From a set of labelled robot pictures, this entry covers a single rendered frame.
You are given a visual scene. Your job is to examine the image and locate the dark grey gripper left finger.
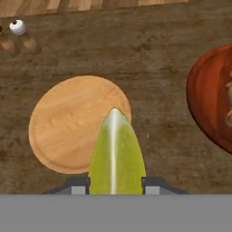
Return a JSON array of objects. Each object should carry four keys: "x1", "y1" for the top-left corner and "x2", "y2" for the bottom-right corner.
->
[{"x1": 42, "y1": 176, "x2": 92, "y2": 196}]

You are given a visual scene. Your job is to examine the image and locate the round light wooden plate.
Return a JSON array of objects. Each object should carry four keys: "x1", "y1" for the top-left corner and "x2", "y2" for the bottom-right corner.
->
[{"x1": 28, "y1": 75, "x2": 132, "y2": 175}]

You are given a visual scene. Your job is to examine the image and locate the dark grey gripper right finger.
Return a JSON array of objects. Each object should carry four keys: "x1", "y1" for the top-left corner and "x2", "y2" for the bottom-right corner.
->
[{"x1": 140, "y1": 176, "x2": 189, "y2": 196}]

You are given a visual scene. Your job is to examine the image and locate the brown chicken drumstick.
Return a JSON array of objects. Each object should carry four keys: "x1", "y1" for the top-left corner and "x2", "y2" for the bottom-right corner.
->
[{"x1": 224, "y1": 71, "x2": 232, "y2": 128}]

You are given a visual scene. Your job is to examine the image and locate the white salt shaker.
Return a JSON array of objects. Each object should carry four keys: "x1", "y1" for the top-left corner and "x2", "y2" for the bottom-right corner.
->
[{"x1": 8, "y1": 19, "x2": 28, "y2": 36}]

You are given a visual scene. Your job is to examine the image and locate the yellow-green lemon wedge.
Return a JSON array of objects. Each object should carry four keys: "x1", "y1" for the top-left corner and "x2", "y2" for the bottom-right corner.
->
[{"x1": 87, "y1": 107, "x2": 147, "y2": 196}]

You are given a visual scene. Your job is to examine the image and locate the round reddish-brown wooden plate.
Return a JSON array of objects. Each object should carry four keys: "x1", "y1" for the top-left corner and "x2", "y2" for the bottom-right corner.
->
[{"x1": 186, "y1": 43, "x2": 232, "y2": 156}]

